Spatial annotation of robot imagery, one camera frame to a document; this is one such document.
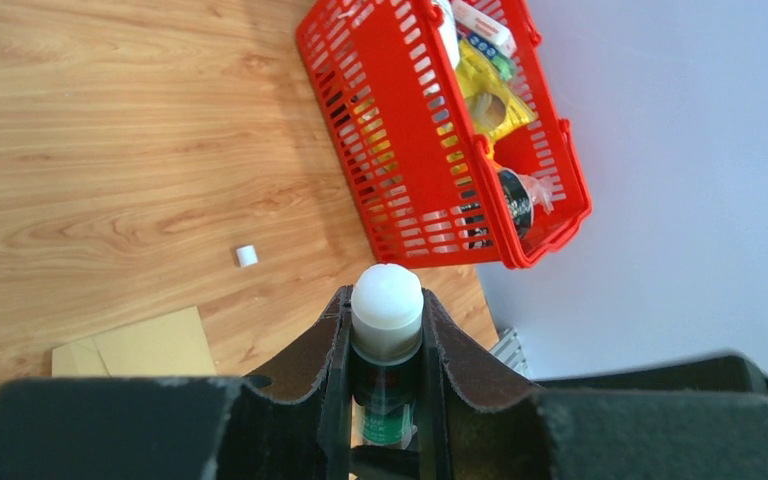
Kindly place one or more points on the white red small box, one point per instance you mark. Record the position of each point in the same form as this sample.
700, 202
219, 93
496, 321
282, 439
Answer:
485, 26

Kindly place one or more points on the white crumpled bag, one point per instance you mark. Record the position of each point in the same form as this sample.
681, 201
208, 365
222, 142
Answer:
448, 32

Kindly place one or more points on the green packet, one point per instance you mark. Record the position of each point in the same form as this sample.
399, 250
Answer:
503, 64

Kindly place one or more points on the black snack packet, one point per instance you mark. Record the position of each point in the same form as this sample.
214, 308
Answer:
519, 202

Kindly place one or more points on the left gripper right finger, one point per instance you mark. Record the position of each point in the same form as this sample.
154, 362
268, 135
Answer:
481, 420

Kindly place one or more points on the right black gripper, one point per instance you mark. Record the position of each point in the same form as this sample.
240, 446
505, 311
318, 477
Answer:
715, 373

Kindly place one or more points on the yellow snack bag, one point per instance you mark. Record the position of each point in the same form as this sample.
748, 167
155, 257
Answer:
494, 108

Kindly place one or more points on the brown paper envelope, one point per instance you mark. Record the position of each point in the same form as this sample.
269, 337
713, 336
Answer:
173, 344

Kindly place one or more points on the red plastic basket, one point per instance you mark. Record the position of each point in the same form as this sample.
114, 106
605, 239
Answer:
424, 183

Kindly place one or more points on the white glue stick cap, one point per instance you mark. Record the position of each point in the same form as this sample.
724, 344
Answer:
246, 256

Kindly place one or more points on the aluminium frame rail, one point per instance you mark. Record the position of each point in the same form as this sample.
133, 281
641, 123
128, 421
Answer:
508, 350

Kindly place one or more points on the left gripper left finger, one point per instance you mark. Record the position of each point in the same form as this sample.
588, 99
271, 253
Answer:
287, 419

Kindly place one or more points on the green white glue stick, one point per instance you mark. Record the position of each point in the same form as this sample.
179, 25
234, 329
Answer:
386, 305

